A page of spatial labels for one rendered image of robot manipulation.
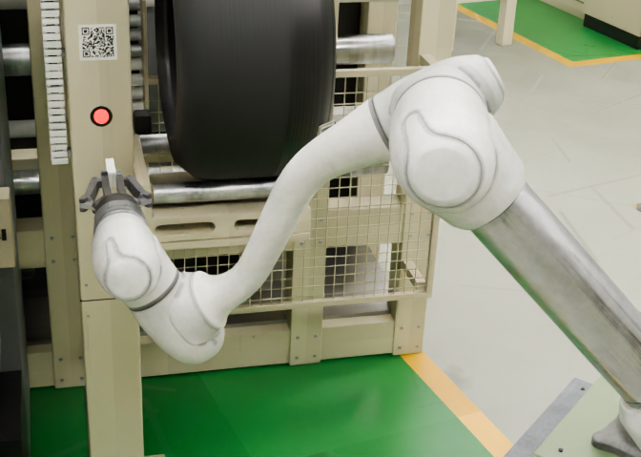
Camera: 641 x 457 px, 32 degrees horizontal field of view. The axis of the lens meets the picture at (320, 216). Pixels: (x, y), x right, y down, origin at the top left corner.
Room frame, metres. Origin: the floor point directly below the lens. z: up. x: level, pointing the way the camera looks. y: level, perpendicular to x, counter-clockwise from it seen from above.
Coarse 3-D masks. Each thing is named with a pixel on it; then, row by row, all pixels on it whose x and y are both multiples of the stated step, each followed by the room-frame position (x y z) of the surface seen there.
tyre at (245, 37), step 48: (192, 0) 2.05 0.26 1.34; (240, 0) 2.05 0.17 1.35; (288, 0) 2.07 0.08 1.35; (192, 48) 2.02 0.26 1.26; (240, 48) 2.02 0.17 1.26; (288, 48) 2.04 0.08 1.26; (336, 48) 2.10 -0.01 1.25; (192, 96) 2.02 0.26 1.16; (240, 96) 2.01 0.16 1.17; (288, 96) 2.03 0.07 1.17; (192, 144) 2.05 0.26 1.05; (240, 144) 2.04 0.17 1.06; (288, 144) 2.07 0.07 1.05
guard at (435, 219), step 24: (336, 72) 2.70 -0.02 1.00; (360, 72) 2.72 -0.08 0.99; (384, 72) 2.73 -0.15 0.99; (408, 72) 2.75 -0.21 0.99; (360, 192) 2.73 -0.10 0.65; (360, 216) 2.73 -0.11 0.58; (432, 216) 2.79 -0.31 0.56; (336, 240) 2.71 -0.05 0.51; (408, 240) 2.77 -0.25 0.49; (432, 240) 2.78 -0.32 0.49; (432, 264) 2.78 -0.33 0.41; (288, 288) 2.68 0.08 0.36; (384, 288) 2.75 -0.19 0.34; (432, 288) 2.78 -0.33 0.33; (240, 312) 2.64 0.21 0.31
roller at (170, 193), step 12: (204, 180) 2.16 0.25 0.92; (216, 180) 2.16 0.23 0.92; (228, 180) 2.16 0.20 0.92; (240, 180) 2.17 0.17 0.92; (252, 180) 2.17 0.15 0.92; (264, 180) 2.17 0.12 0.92; (276, 180) 2.18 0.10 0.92; (156, 192) 2.11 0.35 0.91; (168, 192) 2.11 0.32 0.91; (180, 192) 2.12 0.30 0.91; (192, 192) 2.12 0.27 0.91; (204, 192) 2.13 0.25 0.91; (216, 192) 2.14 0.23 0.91; (228, 192) 2.14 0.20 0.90; (240, 192) 2.15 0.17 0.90; (252, 192) 2.15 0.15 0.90; (264, 192) 2.16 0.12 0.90
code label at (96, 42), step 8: (96, 24) 2.15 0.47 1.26; (104, 24) 2.15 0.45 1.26; (112, 24) 2.16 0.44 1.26; (80, 32) 2.14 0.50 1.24; (88, 32) 2.15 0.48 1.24; (96, 32) 2.15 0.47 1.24; (104, 32) 2.15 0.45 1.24; (112, 32) 2.16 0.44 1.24; (80, 40) 2.14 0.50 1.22; (88, 40) 2.15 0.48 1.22; (96, 40) 2.15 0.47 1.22; (104, 40) 2.15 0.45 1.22; (112, 40) 2.16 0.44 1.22; (80, 48) 2.14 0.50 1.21; (88, 48) 2.15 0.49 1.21; (96, 48) 2.15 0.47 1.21; (104, 48) 2.15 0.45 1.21; (112, 48) 2.16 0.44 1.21; (80, 56) 2.14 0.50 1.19; (88, 56) 2.15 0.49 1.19; (96, 56) 2.15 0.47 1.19; (104, 56) 2.15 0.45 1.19; (112, 56) 2.16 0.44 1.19
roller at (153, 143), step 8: (144, 136) 2.39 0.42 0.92; (152, 136) 2.39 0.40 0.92; (160, 136) 2.40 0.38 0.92; (144, 144) 2.37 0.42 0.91; (152, 144) 2.38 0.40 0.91; (160, 144) 2.38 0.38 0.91; (168, 144) 2.39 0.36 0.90; (144, 152) 2.38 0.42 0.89; (152, 152) 2.38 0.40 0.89; (160, 152) 2.39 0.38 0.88; (168, 152) 2.40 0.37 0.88
